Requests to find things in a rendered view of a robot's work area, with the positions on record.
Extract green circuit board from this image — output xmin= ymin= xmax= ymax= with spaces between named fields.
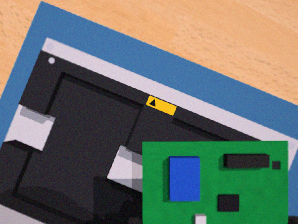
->
xmin=142 ymin=141 xmax=288 ymax=224

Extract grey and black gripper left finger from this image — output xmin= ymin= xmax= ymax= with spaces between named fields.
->
xmin=128 ymin=218 xmax=143 ymax=224

